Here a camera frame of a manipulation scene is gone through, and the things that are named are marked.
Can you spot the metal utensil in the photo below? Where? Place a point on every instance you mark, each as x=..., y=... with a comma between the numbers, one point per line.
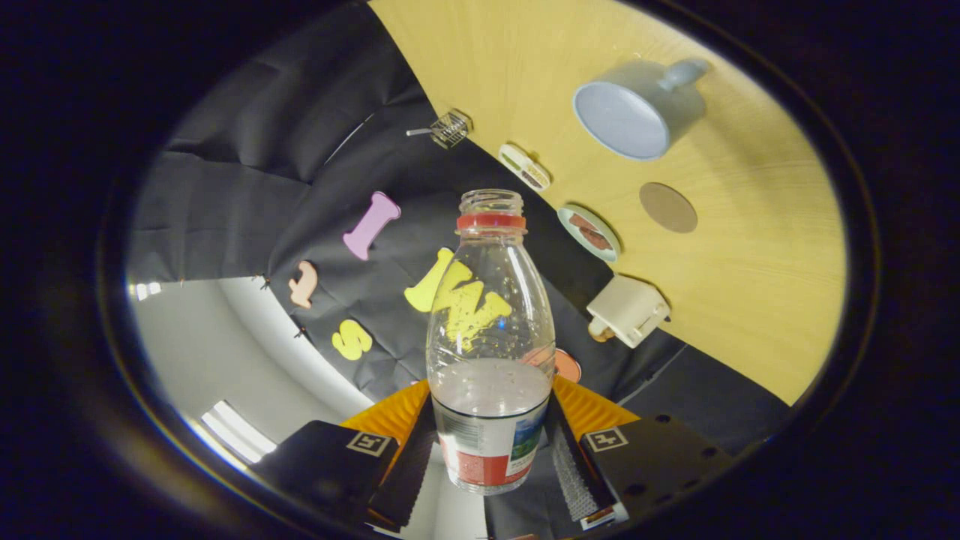
x=418, y=132

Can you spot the white cup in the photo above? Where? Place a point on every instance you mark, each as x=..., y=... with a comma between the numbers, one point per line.
x=622, y=112

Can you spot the brown bread slice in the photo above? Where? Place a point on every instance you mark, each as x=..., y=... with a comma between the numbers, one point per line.
x=598, y=331

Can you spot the white divided dish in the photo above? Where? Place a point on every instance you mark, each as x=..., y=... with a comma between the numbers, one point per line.
x=524, y=167

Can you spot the pale green plate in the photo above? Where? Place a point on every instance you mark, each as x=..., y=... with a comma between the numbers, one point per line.
x=574, y=232

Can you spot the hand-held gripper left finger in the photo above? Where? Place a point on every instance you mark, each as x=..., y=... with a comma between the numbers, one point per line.
x=411, y=472

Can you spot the round brown coaster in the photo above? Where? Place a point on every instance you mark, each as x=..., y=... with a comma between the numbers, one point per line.
x=668, y=208

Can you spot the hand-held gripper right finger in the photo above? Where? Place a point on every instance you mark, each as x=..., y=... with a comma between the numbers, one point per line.
x=574, y=480

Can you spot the wooden table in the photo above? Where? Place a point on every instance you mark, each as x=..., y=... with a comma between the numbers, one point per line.
x=750, y=285

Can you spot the clear plastic juice bottle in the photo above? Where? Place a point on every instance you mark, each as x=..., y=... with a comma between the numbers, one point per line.
x=487, y=420

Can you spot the small ceiling light panel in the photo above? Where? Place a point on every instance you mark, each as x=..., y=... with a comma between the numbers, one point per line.
x=147, y=291

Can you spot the brown food piece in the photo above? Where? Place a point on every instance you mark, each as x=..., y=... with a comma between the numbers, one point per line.
x=582, y=222
x=598, y=239

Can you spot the white toaster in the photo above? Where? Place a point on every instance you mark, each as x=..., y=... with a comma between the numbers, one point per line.
x=630, y=309

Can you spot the large ceiling light panel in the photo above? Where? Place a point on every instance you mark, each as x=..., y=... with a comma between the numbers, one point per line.
x=238, y=433

